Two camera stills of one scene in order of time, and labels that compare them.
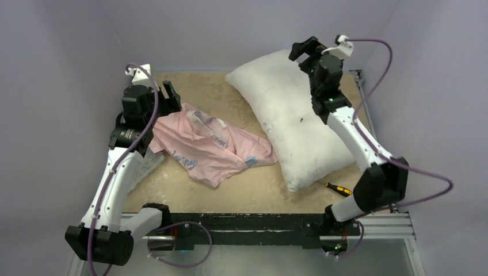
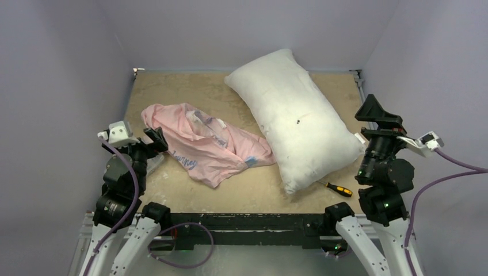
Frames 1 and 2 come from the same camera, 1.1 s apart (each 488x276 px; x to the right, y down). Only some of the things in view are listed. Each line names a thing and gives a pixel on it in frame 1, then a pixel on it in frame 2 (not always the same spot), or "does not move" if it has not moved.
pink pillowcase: [207, 146] does not move
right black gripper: [309, 56] to [384, 126]
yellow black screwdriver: [339, 190] does not move
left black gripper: [170, 104] to [154, 148]
